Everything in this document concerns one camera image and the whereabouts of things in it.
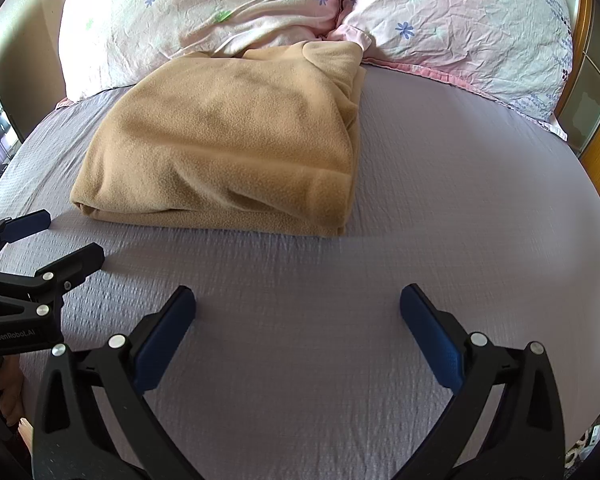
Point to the tan fleece garment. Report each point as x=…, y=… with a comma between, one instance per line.
x=230, y=145

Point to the pink flower print pillow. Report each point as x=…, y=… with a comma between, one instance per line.
x=460, y=30

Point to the wooden glass door cabinet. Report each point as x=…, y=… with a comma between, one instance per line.
x=592, y=75

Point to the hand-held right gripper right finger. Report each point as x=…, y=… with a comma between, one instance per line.
x=432, y=337

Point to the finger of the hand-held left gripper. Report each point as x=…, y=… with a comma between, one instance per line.
x=27, y=225
x=77, y=260

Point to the pink tree print pillow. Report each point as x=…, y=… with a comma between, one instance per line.
x=180, y=15

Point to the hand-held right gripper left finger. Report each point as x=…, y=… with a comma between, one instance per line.
x=161, y=342

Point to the person's left hand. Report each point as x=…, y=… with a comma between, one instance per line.
x=11, y=392

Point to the bed with grey sheet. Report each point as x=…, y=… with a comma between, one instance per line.
x=305, y=310

